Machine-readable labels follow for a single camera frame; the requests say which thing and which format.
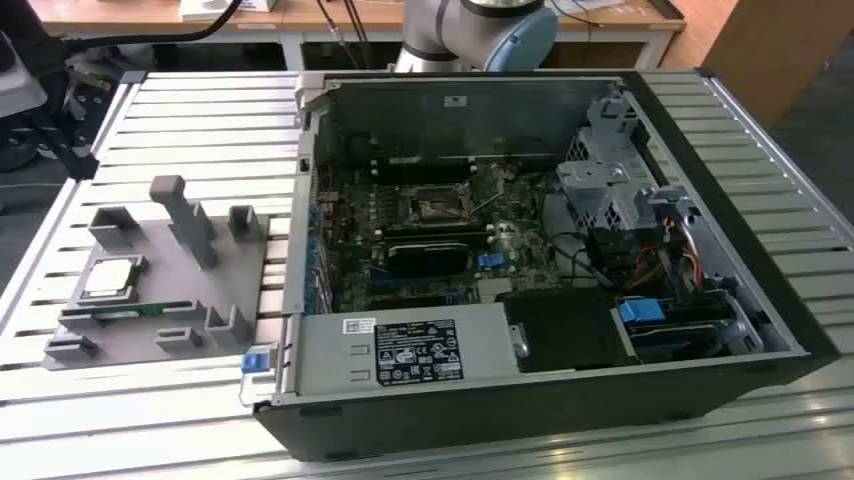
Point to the black plastic shroud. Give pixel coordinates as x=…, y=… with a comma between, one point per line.
x=567, y=330

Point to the black open PC case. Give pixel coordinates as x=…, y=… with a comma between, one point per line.
x=534, y=425

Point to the blue case latch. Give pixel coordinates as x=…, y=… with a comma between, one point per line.
x=255, y=362

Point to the grey parts rack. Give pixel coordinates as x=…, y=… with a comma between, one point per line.
x=167, y=280

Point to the wooden desk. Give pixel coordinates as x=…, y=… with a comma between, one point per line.
x=300, y=20

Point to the black graphics card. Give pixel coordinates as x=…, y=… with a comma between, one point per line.
x=427, y=257

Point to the silver chipset heatsink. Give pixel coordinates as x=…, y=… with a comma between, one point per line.
x=494, y=290

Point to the green motherboard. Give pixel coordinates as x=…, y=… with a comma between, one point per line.
x=520, y=235

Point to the hard disk in blue carrier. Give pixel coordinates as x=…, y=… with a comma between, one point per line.
x=640, y=312

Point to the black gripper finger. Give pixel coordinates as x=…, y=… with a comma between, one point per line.
x=75, y=155

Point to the white box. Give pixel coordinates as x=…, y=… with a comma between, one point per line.
x=200, y=10

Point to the grey power supply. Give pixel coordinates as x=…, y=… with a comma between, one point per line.
x=327, y=360

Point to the CPU socket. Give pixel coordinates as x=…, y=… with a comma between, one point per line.
x=436, y=206

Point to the small white case sticker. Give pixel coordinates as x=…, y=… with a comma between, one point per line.
x=455, y=101

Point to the metal locking lever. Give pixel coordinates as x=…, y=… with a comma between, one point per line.
x=490, y=201

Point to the green RAM stick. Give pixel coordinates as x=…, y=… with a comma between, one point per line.
x=120, y=311

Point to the wooden cabinet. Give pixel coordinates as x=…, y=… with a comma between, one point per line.
x=767, y=50

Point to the metal disk bay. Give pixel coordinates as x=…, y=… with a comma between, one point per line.
x=600, y=180

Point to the blue board connector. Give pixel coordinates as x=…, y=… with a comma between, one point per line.
x=490, y=261

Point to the silver square CPU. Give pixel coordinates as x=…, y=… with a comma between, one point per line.
x=109, y=280

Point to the white barcode sticker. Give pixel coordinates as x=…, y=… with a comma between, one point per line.
x=359, y=324

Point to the expansion slot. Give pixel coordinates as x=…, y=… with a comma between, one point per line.
x=413, y=301

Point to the black rating label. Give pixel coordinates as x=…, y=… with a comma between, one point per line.
x=416, y=352

